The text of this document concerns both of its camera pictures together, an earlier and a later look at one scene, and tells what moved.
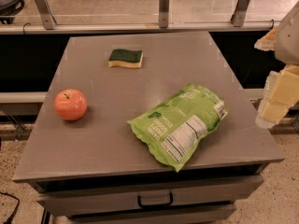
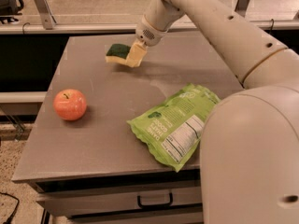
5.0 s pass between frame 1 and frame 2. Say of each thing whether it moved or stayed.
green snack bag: stayed
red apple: stayed
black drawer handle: stayed
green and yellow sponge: moved
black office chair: stayed
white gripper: moved
